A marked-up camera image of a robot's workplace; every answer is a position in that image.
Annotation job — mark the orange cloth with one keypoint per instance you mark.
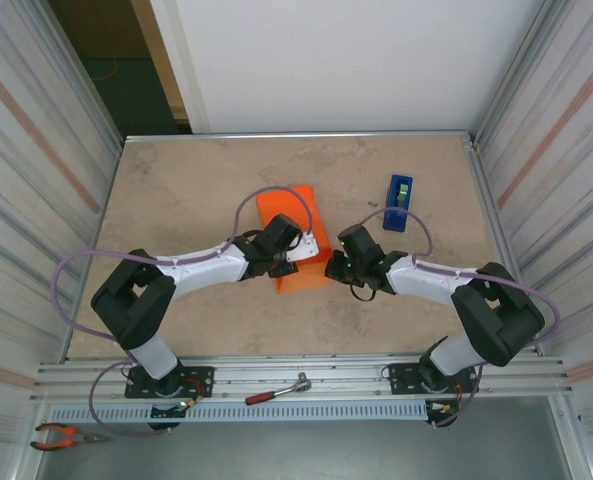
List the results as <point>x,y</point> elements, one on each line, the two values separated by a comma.
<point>281,205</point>

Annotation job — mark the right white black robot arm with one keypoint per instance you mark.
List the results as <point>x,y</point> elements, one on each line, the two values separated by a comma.
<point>421,280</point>

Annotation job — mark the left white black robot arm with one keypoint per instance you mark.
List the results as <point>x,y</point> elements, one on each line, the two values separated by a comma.
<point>206,270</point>

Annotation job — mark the blue tape dispenser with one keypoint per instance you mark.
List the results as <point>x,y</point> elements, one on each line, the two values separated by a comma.
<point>392,210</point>

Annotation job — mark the green tape roll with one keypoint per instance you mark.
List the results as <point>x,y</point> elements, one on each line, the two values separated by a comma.
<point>401,194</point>

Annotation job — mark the aluminium table edge profile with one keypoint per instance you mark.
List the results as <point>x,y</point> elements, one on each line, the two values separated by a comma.
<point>301,136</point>

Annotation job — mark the yellow power connector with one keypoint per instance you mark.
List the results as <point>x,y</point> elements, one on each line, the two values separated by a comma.
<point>446,408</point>
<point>190,402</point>

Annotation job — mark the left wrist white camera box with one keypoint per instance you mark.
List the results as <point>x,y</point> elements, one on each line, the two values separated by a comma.
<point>306,249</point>

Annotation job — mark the long aluminium mounting rail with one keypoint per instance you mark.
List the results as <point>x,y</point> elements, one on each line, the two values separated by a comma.
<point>326,367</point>

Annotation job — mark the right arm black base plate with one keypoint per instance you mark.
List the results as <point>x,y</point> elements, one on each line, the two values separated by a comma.
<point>401,372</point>

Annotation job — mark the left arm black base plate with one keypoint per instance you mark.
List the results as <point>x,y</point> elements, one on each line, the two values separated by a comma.
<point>201,375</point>

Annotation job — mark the aluminium side frame profile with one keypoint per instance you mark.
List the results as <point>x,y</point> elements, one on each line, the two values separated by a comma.
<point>501,200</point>

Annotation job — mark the beige door frame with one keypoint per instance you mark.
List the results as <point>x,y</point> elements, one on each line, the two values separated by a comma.
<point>163,60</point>

